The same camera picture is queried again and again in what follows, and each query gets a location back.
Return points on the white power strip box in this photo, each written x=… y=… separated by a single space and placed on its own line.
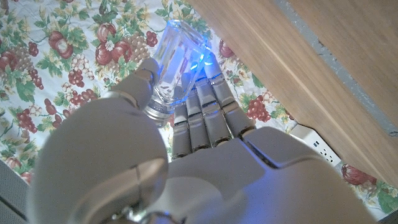
x=314 y=143

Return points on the fruit print backdrop cloth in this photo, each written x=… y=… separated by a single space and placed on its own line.
x=62 y=62

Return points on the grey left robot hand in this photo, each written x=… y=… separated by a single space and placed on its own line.
x=102 y=149

